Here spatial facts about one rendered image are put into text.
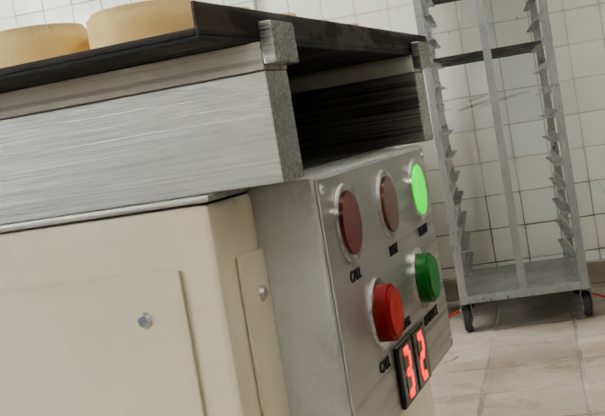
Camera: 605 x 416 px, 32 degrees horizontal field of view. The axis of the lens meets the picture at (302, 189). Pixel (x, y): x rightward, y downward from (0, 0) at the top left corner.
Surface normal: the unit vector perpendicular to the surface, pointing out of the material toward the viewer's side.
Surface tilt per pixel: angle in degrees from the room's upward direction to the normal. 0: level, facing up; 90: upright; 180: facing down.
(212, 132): 90
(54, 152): 90
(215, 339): 90
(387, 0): 90
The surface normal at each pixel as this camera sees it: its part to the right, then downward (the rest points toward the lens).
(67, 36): 0.70, -0.07
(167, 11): 0.47, -0.03
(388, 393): 0.94, -0.14
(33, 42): 0.20, 0.02
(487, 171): -0.22, 0.09
